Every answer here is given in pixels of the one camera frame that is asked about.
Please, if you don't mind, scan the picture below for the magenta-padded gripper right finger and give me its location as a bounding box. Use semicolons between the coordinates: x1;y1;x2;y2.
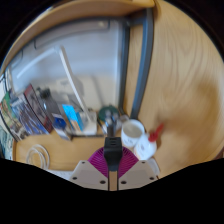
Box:
117;146;160;191

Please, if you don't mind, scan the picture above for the white coiled cable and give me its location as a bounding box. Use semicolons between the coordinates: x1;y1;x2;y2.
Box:
25;143;51;169

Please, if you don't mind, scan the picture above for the white bottle with red cap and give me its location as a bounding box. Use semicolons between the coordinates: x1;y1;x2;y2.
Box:
133;122;165;161

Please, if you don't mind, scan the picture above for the white wall device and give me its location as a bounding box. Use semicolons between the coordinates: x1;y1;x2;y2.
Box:
54;77;84;98

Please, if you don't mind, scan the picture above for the white desk lamp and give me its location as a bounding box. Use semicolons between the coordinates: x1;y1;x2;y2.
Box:
15;44;98;136

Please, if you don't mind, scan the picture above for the robot model kit box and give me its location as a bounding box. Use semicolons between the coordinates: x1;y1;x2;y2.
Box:
9;83;54;139

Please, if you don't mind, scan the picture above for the teal bedding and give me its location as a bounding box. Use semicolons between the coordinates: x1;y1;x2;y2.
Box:
0;124;15;159

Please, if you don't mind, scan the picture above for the dark blue small box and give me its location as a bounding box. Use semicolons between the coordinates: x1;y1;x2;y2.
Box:
51;113;73;141

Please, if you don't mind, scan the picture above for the black charger block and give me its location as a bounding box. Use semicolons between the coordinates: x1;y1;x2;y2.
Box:
103;136;121;173

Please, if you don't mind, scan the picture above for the clear plastic small container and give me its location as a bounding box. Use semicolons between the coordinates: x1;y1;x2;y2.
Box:
148;158;162;176

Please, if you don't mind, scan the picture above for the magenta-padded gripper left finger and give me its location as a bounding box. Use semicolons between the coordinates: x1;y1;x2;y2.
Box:
68;147;110;192

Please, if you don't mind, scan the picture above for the light blue tall box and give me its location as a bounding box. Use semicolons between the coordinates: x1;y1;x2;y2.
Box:
62;104;84;133

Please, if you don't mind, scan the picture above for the tree figure toy box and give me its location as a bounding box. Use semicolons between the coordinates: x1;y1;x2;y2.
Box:
0;91;21;143

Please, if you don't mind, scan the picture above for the white mug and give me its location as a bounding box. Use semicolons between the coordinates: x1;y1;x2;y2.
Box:
120;118;146;149

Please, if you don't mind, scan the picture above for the grey metal desk frame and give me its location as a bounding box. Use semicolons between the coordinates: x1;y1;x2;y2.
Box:
0;8;155;121

